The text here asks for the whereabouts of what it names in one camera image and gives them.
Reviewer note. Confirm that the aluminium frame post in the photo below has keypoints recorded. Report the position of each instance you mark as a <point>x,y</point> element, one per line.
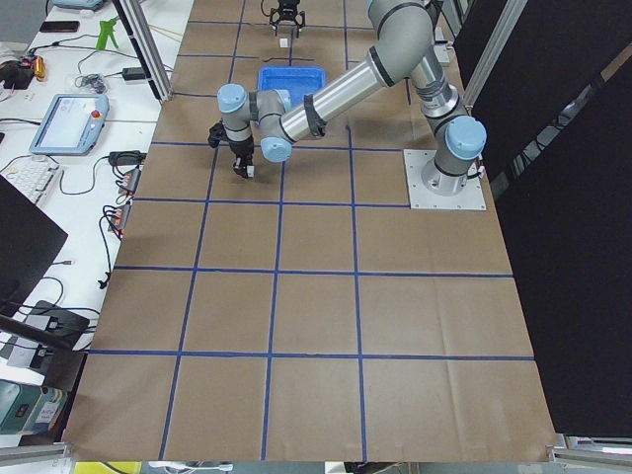
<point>137,28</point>

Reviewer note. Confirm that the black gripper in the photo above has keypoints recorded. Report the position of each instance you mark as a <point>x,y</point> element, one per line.
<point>241,148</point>
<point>286,7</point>

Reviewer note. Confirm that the black power adapter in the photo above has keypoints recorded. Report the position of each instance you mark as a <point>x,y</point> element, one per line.
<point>133,74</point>

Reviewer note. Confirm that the teach pendant tablet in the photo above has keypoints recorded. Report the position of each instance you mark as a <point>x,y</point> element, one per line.
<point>72,125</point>

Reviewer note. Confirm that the blue plastic tray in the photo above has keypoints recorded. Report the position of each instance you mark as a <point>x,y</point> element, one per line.
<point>293,82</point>

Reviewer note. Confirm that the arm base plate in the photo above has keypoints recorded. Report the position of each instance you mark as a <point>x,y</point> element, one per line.
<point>430,189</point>

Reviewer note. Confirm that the white keyboard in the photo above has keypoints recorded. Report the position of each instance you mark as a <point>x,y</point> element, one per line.
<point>33,176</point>

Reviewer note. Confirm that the black monitor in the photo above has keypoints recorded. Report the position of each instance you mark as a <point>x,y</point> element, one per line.
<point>30,242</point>

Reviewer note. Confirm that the brown paper table cover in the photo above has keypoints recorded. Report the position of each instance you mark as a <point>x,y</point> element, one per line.
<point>307,314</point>

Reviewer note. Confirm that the green handled reacher grabber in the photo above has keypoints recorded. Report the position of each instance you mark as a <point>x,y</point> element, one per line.
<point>107,34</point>

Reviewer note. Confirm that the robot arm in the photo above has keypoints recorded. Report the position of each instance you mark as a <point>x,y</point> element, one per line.
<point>405,48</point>

